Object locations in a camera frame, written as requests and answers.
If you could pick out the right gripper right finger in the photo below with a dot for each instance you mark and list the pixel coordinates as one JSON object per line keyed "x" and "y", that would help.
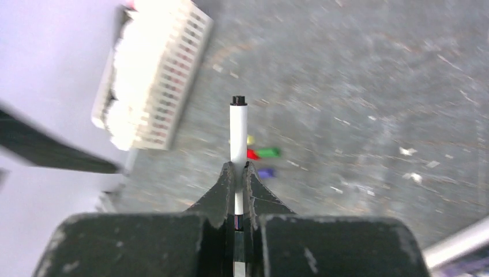
{"x": 279, "y": 242}

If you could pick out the purple marker cap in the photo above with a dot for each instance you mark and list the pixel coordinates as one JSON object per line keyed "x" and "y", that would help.
{"x": 266, "y": 173}

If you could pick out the red marker cap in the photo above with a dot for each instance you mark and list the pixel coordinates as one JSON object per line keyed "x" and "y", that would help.
{"x": 251, "y": 154}

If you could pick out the white plastic basket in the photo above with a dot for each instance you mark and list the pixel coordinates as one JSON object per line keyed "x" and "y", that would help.
{"x": 175, "y": 74}

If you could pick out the white crumpled cloth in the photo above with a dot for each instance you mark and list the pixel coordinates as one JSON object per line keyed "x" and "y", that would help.
{"x": 137, "y": 54}

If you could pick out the yellow marker cap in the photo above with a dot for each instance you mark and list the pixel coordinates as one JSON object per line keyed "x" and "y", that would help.
{"x": 250, "y": 140}

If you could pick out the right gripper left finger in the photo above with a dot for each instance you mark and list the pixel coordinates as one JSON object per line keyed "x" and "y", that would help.
{"x": 196, "y": 242}

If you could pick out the black cap white marker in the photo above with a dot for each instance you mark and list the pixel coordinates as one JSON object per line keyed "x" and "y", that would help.
{"x": 238, "y": 151}

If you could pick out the green marker cap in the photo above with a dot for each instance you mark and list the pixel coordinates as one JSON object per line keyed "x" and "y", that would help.
{"x": 270, "y": 152}

